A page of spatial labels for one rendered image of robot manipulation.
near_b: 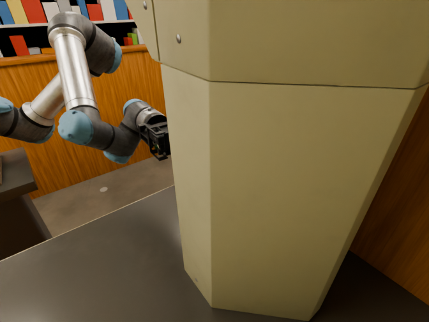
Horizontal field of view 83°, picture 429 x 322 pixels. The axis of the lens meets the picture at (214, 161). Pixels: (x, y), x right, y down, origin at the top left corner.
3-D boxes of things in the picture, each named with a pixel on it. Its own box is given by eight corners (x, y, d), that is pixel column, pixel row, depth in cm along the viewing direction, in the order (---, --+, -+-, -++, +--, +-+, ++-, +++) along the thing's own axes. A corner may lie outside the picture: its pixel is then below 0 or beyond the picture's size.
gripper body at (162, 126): (160, 163, 57) (140, 143, 65) (191, 153, 61) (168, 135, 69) (157, 134, 53) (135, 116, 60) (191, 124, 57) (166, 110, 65)
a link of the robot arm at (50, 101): (-8, 119, 91) (85, 11, 79) (34, 130, 104) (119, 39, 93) (-3, 142, 86) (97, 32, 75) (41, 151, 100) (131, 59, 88)
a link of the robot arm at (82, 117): (55, -17, 69) (87, 125, 53) (89, 11, 79) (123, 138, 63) (30, 9, 72) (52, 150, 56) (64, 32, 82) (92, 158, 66)
